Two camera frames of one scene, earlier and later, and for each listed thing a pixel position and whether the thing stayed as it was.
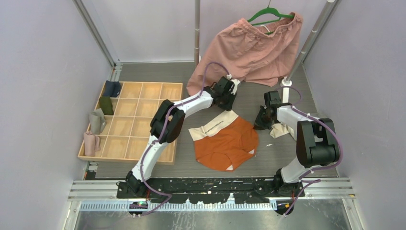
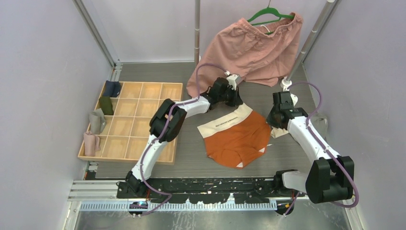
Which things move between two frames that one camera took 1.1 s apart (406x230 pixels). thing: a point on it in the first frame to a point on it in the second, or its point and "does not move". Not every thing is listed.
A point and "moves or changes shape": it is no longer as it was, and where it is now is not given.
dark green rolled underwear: (106, 104) does not move
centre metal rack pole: (197, 33) does not move
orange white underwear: (221, 145) moves or changes shape
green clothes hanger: (269, 10) does not move
